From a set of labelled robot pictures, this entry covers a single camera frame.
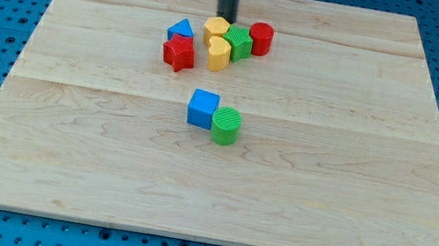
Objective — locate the green cylinder block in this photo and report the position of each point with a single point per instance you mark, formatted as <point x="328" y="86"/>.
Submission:
<point x="226" y="124"/>

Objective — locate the blue cube block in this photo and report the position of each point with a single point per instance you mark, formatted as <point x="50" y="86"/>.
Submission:
<point x="201" y="107"/>

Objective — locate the red cylinder block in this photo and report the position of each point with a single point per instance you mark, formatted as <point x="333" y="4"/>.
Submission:
<point x="262" y="35"/>

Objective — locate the light wooden board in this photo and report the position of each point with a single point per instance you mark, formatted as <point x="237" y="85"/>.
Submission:
<point x="339" y="143"/>

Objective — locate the green star block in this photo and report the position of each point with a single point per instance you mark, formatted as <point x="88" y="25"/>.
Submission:
<point x="240" y="42"/>

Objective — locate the yellow hexagon block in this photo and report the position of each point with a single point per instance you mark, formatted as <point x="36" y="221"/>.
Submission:
<point x="215" y="26"/>

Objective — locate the yellow heart block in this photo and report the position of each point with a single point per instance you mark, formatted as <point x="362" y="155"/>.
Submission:
<point x="218" y="53"/>

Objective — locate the red star block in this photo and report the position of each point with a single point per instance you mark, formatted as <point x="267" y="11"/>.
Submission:
<point x="179" y="52"/>

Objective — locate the blue triangle block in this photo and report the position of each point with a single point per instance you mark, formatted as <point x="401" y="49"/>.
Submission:
<point x="182" y="28"/>

